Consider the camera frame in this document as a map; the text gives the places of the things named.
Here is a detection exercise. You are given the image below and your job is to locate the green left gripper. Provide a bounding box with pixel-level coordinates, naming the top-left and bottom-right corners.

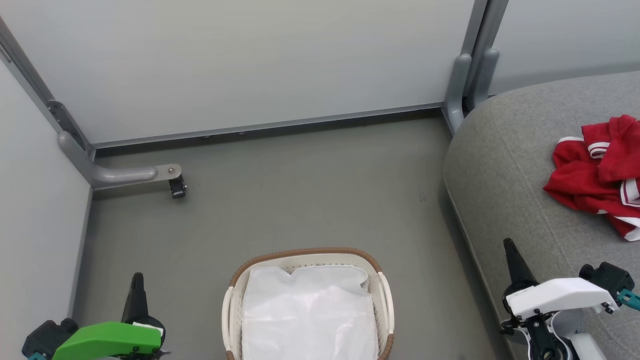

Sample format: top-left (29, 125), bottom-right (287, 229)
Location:
top-left (51, 272), bottom-right (167, 360)

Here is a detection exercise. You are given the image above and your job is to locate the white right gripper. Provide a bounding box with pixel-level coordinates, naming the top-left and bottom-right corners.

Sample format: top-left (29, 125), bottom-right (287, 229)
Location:
top-left (502, 238), bottom-right (617, 321)

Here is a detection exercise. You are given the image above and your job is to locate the red white sports garment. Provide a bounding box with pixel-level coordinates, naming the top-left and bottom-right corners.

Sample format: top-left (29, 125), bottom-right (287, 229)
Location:
top-left (543, 114), bottom-right (640, 243)

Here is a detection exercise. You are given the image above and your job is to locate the white basket with brown rim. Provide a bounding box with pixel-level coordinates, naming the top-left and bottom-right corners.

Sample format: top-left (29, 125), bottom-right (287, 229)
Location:
top-left (221, 247), bottom-right (396, 360)

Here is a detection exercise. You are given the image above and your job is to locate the white basket liner cloth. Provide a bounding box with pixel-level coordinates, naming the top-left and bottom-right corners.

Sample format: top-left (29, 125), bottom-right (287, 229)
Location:
top-left (241, 264), bottom-right (379, 360)

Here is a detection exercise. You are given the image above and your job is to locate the grey fabric sofa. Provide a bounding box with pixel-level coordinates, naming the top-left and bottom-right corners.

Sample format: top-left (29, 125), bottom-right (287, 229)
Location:
top-left (442, 70), bottom-right (640, 360)

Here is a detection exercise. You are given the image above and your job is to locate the black caster wheel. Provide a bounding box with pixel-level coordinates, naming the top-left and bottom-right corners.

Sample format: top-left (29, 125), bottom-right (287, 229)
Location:
top-left (168, 176), bottom-right (188, 200)

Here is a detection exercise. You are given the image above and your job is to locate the grey metal foot with caster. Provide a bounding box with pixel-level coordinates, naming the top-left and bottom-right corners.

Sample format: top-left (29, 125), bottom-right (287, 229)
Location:
top-left (57, 131), bottom-right (183, 191)

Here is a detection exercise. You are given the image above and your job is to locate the grey metal partition foot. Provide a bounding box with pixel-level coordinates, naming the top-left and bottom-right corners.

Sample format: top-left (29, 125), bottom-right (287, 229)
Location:
top-left (443, 53), bottom-right (473, 135)
top-left (467, 48), bottom-right (500, 112)

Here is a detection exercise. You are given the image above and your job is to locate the right arm teal plug cable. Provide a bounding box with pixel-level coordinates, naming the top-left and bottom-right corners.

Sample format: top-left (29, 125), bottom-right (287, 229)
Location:
top-left (616, 290), bottom-right (640, 312)

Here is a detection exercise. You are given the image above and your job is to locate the dark grey hinge bracket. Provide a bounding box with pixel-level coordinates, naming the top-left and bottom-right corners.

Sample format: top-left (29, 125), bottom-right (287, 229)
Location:
top-left (47, 99), bottom-right (95, 153)

